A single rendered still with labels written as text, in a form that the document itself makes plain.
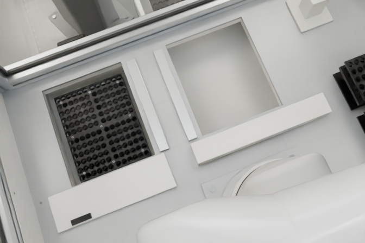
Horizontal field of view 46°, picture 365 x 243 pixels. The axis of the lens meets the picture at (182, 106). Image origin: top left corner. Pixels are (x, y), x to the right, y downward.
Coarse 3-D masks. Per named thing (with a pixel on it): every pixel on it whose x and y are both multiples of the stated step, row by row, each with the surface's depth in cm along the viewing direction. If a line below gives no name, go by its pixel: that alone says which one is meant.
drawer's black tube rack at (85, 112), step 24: (96, 96) 107; (120, 96) 107; (72, 120) 105; (96, 120) 105; (120, 120) 105; (72, 144) 107; (96, 144) 104; (120, 144) 103; (144, 144) 106; (96, 168) 102
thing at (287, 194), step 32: (288, 160) 64; (320, 160) 63; (224, 192) 92; (256, 192) 63; (288, 192) 42; (320, 192) 41; (352, 192) 40; (160, 224) 41; (192, 224) 40; (224, 224) 40; (256, 224) 39; (288, 224) 39; (320, 224) 39; (352, 224) 39
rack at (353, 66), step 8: (360, 56) 93; (352, 64) 93; (360, 64) 93; (344, 72) 96; (352, 72) 95; (360, 72) 92; (336, 80) 101; (344, 80) 100; (352, 80) 95; (360, 80) 92; (344, 88) 100; (352, 88) 95; (360, 88) 95; (344, 96) 99; (352, 96) 99; (360, 96) 94; (352, 104) 99; (360, 104) 94
